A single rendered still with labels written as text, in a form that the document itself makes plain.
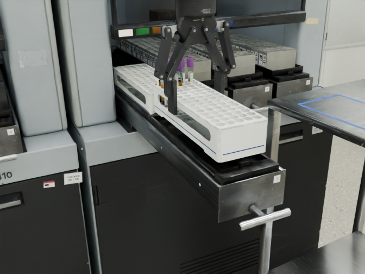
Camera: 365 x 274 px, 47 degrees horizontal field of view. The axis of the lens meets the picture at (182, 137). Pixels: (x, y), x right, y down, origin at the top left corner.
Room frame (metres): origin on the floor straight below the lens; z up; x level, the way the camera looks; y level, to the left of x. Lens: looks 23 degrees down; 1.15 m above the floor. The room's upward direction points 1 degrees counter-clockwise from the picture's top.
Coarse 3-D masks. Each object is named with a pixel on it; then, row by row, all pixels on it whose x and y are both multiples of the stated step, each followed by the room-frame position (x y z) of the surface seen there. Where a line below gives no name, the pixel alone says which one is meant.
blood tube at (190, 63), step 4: (188, 60) 0.91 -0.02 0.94; (192, 60) 0.91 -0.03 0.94; (188, 64) 0.91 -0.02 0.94; (192, 64) 0.91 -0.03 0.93; (188, 68) 0.91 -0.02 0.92; (192, 68) 0.91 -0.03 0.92; (188, 72) 0.91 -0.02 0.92; (192, 72) 0.91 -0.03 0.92; (188, 76) 0.91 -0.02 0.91; (192, 76) 0.91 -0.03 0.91; (188, 80) 0.91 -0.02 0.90; (192, 80) 0.91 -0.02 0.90
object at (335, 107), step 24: (288, 96) 1.02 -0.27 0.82; (312, 96) 1.02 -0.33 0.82; (336, 96) 1.02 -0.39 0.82; (360, 96) 1.01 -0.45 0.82; (312, 120) 0.87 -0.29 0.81; (336, 120) 0.85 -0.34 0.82; (360, 120) 0.85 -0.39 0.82; (360, 144) 0.75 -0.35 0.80; (360, 192) 1.20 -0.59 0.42; (360, 216) 1.19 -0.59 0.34; (264, 240) 0.98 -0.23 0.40; (336, 240) 1.14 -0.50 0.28; (360, 240) 1.13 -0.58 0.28; (264, 264) 0.98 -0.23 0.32; (288, 264) 1.02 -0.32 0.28; (312, 264) 1.02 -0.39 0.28; (336, 264) 1.02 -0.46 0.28; (360, 264) 1.02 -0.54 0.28
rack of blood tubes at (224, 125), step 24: (192, 96) 0.81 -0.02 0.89; (216, 96) 0.81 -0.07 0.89; (168, 120) 0.82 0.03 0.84; (192, 120) 0.81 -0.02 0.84; (216, 120) 0.68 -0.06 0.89; (240, 120) 0.68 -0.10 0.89; (264, 120) 0.67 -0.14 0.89; (216, 144) 0.64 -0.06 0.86; (240, 144) 0.65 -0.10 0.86; (264, 144) 0.67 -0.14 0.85
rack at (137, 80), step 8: (136, 64) 1.22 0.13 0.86; (144, 64) 1.22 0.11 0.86; (120, 72) 1.12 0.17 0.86; (128, 72) 1.12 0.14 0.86; (136, 72) 1.12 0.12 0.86; (144, 72) 1.12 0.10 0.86; (152, 72) 1.12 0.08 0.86; (120, 80) 1.19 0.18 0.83; (128, 80) 1.06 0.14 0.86; (136, 80) 1.05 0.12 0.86; (144, 80) 1.04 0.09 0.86; (152, 80) 1.05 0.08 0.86; (128, 88) 1.10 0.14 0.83; (136, 88) 1.00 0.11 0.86; (144, 88) 0.97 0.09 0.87; (152, 88) 0.97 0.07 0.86; (136, 96) 1.09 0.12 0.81; (144, 96) 1.08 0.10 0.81; (152, 96) 0.92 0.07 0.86; (144, 104) 0.96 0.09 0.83; (152, 104) 0.92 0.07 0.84; (152, 112) 0.92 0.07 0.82
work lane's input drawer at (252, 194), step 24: (120, 96) 1.10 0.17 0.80; (144, 120) 0.91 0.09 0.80; (168, 144) 0.78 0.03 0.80; (192, 144) 0.77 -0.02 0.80; (192, 168) 0.68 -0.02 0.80; (216, 168) 0.67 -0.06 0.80; (240, 168) 0.64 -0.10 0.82; (264, 168) 0.64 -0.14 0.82; (216, 192) 0.60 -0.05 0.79; (240, 192) 0.61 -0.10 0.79; (264, 192) 0.63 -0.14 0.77; (264, 216) 0.58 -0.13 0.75
